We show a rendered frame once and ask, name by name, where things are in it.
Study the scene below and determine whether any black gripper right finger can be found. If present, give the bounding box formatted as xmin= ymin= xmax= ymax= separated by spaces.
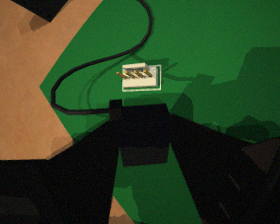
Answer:
xmin=170 ymin=113 xmax=280 ymax=224

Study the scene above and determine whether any green circuit board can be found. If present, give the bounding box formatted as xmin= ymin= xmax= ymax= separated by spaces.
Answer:
xmin=39 ymin=0 xmax=280 ymax=224

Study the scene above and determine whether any black cable with plug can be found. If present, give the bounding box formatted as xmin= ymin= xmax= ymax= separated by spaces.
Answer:
xmin=50 ymin=0 xmax=172 ymax=167

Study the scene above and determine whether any black cooling fan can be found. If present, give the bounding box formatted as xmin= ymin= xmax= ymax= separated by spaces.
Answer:
xmin=11 ymin=0 xmax=69 ymax=22

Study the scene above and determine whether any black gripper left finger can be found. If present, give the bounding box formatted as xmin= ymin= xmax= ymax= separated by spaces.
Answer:
xmin=0 ymin=119 xmax=119 ymax=224

